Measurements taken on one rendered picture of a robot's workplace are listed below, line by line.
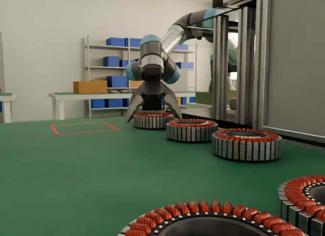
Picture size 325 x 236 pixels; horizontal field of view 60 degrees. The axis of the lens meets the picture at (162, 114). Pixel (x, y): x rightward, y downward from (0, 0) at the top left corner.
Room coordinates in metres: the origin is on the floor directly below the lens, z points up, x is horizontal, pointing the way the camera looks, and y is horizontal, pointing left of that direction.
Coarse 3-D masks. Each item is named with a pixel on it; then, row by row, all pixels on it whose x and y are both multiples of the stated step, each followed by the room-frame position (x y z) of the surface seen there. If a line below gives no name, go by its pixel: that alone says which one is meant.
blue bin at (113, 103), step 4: (104, 100) 7.23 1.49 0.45; (108, 100) 6.93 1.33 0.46; (112, 100) 6.96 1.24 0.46; (116, 100) 7.00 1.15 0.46; (120, 100) 7.05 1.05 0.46; (104, 104) 7.24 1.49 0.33; (108, 104) 6.93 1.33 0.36; (112, 104) 6.96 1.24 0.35; (116, 104) 7.00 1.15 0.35; (120, 104) 7.05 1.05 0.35
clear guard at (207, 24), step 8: (232, 16) 0.83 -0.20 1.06; (192, 24) 0.94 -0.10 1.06; (200, 24) 0.94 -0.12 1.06; (208, 24) 0.94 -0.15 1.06; (184, 32) 0.99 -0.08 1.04; (192, 32) 1.00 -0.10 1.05; (200, 32) 1.01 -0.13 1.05; (208, 32) 1.03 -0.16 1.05; (184, 40) 1.01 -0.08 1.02; (192, 40) 1.03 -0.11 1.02; (200, 40) 1.04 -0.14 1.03; (208, 40) 1.05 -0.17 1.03; (232, 40) 1.09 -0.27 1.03; (232, 48) 1.13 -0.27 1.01
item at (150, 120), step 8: (144, 112) 0.81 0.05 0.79; (160, 112) 0.82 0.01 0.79; (136, 120) 0.74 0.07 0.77; (144, 120) 0.72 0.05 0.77; (152, 120) 0.73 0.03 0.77; (160, 120) 0.72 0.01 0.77; (168, 120) 0.73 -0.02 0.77; (144, 128) 0.73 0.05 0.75; (152, 128) 0.73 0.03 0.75; (160, 128) 0.73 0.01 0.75
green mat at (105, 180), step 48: (0, 144) 0.55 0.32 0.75; (48, 144) 0.55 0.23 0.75; (96, 144) 0.55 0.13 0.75; (144, 144) 0.55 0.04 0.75; (192, 144) 0.55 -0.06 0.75; (0, 192) 0.30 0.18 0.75; (48, 192) 0.30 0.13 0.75; (96, 192) 0.30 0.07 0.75; (144, 192) 0.30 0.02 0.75; (192, 192) 0.30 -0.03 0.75; (240, 192) 0.30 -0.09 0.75
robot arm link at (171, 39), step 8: (184, 16) 1.33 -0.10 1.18; (176, 24) 1.31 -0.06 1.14; (184, 24) 1.31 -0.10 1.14; (168, 32) 1.28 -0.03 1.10; (176, 32) 1.28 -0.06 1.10; (168, 40) 1.23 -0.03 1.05; (176, 40) 1.26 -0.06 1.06; (168, 48) 1.22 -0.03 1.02; (128, 64) 1.13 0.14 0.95; (136, 64) 1.10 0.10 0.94; (128, 72) 1.11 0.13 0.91; (136, 72) 1.09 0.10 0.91; (136, 80) 1.12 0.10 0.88
